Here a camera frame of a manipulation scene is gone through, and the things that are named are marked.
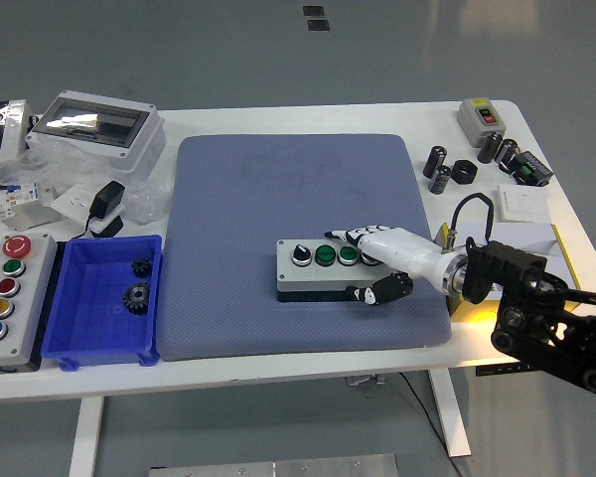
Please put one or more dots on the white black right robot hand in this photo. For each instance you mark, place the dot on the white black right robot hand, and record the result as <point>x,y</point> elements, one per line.
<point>407,248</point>

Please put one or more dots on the grey four-button control box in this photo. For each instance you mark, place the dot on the grey four-button control box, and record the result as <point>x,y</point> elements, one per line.
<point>298,283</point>

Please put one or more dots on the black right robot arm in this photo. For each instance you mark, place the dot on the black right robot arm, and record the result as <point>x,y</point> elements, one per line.
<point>506,263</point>

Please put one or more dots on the grey five-button control box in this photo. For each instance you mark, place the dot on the grey five-button control box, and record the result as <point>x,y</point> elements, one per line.
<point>30,298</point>

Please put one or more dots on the black cylindrical capacitor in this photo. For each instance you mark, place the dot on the black cylindrical capacitor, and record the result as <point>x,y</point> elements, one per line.
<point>506,151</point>
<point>435,160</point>
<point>439,180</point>
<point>489,147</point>

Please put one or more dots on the black hex nut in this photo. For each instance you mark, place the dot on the black hex nut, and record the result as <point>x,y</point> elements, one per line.
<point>464,172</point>

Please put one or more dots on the white yellow cardboard box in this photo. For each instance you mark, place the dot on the white yellow cardboard box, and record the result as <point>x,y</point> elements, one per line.
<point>521,232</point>

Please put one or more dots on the black module green terminal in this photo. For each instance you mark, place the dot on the black module green terminal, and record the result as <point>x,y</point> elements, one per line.
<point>529,169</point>

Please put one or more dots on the black table control panel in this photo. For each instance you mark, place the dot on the black table control panel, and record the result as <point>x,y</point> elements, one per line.
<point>496,370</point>

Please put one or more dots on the white table leg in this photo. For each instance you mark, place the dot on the white table leg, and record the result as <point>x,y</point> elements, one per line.
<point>452,417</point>
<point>85,437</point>

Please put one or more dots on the blue-grey mat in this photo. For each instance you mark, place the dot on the blue-grey mat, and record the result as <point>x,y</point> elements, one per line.
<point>228,273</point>

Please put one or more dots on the black floor plate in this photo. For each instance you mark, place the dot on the black floor plate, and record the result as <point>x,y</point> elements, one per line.
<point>318,25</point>
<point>313,11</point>

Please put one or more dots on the silver metal plate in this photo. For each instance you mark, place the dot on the silver metal plate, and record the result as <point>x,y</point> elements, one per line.
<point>278,468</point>

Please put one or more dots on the small black gear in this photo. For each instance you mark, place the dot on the small black gear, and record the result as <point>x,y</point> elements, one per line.
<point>141,267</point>

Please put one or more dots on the large black gear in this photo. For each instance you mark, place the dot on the large black gear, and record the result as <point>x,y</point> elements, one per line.
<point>137,297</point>

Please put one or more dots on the grey distribution box clear lid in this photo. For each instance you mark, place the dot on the grey distribution box clear lid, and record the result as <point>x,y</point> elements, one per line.
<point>144,139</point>

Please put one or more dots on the black power adapter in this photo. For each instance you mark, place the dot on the black power adapter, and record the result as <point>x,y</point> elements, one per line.
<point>106,199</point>

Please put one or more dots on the blue plastic bin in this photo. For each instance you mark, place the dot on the blue plastic bin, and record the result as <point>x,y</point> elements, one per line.
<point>94,318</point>

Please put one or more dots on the clear plastic bag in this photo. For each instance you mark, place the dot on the clear plastic bag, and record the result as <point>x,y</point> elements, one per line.
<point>79,169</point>

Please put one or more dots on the white power socket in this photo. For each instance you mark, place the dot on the white power socket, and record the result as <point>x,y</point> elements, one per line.
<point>72,201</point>

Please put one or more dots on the white circuit breaker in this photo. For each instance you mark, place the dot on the white circuit breaker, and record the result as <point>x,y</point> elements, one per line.
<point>25,208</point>

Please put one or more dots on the black silver packaged device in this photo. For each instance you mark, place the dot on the black silver packaged device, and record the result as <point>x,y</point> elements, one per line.
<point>10,129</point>

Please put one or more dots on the white wall switch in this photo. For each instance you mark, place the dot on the white wall switch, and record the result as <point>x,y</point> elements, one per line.
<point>524,204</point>

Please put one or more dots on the grey bracket under table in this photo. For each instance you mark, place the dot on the grey bracket under table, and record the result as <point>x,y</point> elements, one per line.
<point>365,380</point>

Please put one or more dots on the grey two-button switch box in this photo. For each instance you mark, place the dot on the grey two-button switch box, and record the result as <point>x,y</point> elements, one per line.
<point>472,124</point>

